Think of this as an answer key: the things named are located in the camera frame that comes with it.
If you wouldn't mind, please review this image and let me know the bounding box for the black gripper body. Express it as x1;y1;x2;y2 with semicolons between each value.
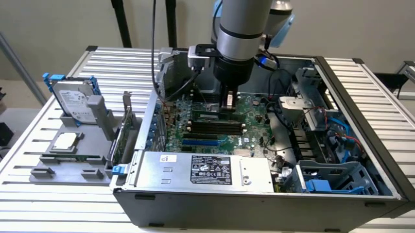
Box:
212;55;254;93

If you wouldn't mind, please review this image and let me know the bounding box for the green RAM stick in slot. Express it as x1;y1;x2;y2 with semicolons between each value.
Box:
191;110;241;120

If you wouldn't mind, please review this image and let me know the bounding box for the green motherboard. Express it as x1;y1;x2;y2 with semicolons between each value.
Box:
163;91;276;159

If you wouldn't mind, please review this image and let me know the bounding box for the long black expansion slot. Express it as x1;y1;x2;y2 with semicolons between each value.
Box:
182;133;218;141

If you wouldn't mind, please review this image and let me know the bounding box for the grey CPU fan shroud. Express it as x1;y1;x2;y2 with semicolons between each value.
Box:
157;47;222;100

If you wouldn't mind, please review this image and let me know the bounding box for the blue expansion slot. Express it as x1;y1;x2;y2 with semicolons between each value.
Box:
181;138;218;147

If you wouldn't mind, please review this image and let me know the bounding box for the silver chipset heat sink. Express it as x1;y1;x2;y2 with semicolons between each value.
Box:
233;149;253;159

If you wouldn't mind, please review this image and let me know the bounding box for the black stand pole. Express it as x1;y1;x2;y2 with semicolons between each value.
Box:
110;0;133;48
163;0;178;48

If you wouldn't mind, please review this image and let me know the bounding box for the silver power supply unit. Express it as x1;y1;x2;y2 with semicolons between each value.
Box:
126;151;276;194

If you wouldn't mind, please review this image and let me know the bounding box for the green graphics card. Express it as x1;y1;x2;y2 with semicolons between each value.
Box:
110;90;135;168

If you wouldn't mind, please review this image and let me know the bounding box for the grey disk bay cage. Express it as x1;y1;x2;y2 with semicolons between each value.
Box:
294;159;378;196

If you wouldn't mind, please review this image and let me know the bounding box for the black open PC case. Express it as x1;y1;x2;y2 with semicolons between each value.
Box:
109;47;409;229

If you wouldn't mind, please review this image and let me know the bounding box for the hard disk with blue caddy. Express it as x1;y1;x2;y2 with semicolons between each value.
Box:
41;72;101;127

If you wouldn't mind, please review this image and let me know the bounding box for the grey parts rack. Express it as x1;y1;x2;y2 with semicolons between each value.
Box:
27;94;143;187

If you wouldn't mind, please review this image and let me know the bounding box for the silver CPU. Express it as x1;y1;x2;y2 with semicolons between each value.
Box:
51;132;81;152

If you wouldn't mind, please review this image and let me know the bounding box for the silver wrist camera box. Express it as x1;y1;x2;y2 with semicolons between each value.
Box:
186;44;218;71

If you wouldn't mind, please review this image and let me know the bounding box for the black camera cable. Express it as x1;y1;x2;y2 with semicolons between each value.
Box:
150;0;205;102

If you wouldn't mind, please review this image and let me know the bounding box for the blue disk wire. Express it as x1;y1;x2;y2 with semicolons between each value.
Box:
325;116;361;161

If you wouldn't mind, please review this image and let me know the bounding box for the red wire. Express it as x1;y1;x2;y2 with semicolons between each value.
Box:
312;108;364;156

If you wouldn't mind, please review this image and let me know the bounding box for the aluminium frame bar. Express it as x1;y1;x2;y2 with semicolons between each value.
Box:
0;31;46;105

